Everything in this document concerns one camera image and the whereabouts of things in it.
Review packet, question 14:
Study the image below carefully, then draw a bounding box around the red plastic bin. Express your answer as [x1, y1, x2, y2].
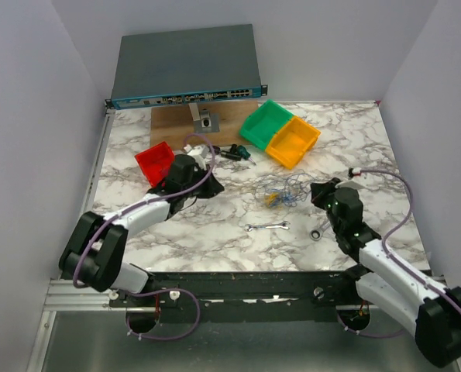
[135, 142, 175, 187]

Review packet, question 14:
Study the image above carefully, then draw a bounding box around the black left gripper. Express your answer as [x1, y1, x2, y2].
[183, 164, 225, 199]

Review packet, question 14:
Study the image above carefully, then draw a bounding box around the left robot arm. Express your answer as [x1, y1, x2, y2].
[58, 154, 224, 306]

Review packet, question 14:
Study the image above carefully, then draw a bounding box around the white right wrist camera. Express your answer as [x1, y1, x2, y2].
[335, 167, 366, 191]

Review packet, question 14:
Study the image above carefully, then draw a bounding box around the grey metal bracket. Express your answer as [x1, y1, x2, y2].
[188, 103, 220, 134]

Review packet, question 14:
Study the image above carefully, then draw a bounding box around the black cylindrical tool handle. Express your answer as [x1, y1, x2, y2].
[220, 150, 242, 161]

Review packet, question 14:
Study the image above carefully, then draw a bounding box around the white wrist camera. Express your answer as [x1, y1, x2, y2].
[184, 144, 209, 160]
[335, 167, 366, 191]

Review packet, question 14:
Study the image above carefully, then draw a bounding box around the green handled screwdriver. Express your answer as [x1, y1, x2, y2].
[230, 144, 256, 165]

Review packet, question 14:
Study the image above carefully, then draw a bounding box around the green plastic bin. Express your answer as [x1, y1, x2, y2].
[239, 100, 294, 150]

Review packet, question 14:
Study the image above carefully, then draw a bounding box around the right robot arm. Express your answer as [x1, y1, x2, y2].
[311, 178, 461, 367]

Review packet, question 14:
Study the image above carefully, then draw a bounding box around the wooden board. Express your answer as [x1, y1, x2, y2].
[150, 100, 258, 150]

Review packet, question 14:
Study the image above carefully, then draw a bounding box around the aluminium frame rail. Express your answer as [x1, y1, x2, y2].
[43, 280, 110, 312]

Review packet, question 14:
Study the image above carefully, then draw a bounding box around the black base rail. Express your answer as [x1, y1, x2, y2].
[109, 266, 375, 329]

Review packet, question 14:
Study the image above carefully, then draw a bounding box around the yellow plastic bin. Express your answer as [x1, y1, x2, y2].
[265, 116, 321, 170]

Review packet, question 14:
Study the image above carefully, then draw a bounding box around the coloured wire bundle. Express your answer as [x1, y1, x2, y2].
[253, 172, 312, 210]

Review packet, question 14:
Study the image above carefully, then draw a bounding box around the blue network switch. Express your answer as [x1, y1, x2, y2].
[108, 24, 268, 110]

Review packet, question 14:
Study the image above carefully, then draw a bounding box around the silver open-end wrench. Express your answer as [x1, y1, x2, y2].
[244, 221, 290, 232]

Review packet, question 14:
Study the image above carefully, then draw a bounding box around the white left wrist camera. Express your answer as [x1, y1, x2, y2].
[184, 144, 209, 160]

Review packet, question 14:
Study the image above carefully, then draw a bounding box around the silver ratchet wrench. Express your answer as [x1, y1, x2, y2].
[309, 220, 331, 241]

